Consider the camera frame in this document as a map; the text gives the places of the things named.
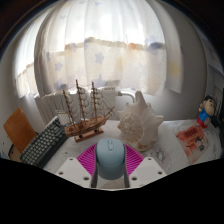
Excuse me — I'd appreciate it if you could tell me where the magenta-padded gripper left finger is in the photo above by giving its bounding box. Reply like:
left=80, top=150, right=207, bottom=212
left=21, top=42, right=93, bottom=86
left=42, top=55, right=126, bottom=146
left=55, top=143, right=101, bottom=188

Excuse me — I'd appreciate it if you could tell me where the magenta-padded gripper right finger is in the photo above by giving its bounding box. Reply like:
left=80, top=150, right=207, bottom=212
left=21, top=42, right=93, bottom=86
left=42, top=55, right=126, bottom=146
left=123, top=143, right=168, bottom=188

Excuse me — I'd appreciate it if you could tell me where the light blue computer mouse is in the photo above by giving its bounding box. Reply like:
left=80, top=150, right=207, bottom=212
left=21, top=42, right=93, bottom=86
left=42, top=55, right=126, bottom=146
left=94, top=137, right=127, bottom=181

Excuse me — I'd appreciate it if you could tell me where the white printed tablecloth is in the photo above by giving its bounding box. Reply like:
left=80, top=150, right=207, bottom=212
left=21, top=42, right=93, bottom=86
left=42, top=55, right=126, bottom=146
left=43, top=119, right=224, bottom=191

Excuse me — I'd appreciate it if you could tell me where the black keyboard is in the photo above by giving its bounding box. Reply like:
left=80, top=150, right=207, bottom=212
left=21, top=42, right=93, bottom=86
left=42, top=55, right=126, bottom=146
left=18, top=115, right=69, bottom=169

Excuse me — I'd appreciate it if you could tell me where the wooden model sailing ship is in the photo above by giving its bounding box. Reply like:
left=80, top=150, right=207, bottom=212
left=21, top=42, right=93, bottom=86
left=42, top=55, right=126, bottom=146
left=62, top=78, right=116, bottom=144

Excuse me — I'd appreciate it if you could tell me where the large white conch shell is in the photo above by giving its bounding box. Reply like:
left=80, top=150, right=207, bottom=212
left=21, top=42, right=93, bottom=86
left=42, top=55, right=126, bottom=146
left=116, top=90, right=165, bottom=153

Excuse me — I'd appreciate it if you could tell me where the wooden chair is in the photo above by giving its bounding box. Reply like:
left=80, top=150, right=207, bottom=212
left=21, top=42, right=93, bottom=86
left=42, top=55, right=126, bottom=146
left=3, top=107, right=38, bottom=163

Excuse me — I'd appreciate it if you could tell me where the white radiator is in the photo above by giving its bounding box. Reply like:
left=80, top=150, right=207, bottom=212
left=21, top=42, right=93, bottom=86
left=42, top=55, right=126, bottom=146
left=34, top=86, right=138, bottom=126

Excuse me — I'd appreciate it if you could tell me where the cartoon boy figurine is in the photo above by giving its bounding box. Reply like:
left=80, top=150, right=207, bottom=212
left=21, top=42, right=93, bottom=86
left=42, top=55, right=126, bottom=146
left=196, top=94, right=216, bottom=129

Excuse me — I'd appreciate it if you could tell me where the white star-print curtain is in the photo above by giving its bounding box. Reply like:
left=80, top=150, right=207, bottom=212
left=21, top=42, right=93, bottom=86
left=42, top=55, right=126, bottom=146
left=14, top=0, right=184, bottom=99

